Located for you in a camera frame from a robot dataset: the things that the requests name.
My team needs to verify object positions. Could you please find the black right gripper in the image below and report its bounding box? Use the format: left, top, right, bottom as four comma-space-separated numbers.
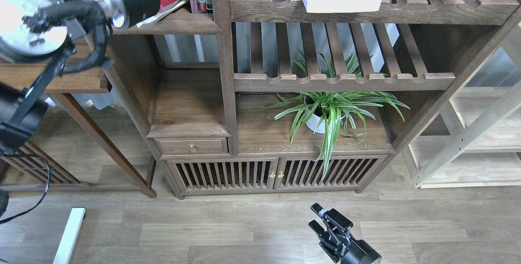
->
308, 203, 382, 264

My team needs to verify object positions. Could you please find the yellow green cover book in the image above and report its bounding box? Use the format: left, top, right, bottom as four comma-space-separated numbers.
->
136, 0, 189, 28

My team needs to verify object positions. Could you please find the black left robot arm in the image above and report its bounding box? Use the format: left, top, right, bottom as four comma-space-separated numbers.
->
0, 0, 160, 156

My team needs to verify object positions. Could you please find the light wooden shelf rack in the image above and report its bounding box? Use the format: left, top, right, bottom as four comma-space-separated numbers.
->
402, 25, 521, 189

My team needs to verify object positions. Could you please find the white plant pot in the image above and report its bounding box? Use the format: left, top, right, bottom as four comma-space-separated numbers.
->
304, 96, 346, 134

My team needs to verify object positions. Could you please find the green spider plant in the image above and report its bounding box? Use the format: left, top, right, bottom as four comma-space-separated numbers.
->
256, 48, 412, 181

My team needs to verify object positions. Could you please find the dark wooden bookshelf cabinet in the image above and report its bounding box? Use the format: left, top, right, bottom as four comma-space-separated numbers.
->
107, 0, 520, 199

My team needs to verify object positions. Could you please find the brass drawer knob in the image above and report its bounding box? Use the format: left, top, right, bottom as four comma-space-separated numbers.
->
189, 143, 197, 153

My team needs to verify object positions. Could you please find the dark wooden side table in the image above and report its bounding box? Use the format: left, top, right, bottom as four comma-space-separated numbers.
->
0, 17, 158, 198

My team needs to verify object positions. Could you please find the black cable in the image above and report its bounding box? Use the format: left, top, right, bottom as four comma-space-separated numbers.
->
0, 154, 52, 225

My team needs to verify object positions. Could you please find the white metal post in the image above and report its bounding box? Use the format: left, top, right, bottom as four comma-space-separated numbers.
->
53, 207, 86, 264

